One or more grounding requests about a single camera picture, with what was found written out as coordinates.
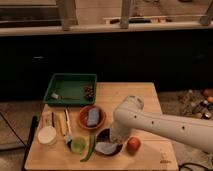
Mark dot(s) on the orange plate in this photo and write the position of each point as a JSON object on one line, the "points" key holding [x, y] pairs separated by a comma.
{"points": [[83, 116]]}

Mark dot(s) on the small green cup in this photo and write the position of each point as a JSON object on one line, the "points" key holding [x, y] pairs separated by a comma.
{"points": [[78, 145]]}

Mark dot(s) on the dark purple bowl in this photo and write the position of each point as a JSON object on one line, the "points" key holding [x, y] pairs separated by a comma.
{"points": [[103, 136]]}

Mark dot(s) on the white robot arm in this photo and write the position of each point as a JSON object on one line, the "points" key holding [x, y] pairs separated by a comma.
{"points": [[129, 114]]}

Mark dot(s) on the green plastic tray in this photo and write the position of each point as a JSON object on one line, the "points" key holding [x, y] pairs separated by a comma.
{"points": [[71, 87]]}

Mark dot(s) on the green chili pepper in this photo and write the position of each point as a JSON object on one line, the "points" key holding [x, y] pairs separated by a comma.
{"points": [[92, 143]]}

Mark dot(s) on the white round container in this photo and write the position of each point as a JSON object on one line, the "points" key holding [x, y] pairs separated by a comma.
{"points": [[47, 135]]}

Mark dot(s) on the yellow banana stick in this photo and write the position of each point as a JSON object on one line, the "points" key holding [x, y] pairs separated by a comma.
{"points": [[63, 126]]}

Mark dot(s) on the small object in tray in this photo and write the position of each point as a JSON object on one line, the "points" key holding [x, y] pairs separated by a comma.
{"points": [[56, 96]]}

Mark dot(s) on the red grapes bunch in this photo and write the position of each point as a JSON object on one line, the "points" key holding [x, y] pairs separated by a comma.
{"points": [[89, 92]]}

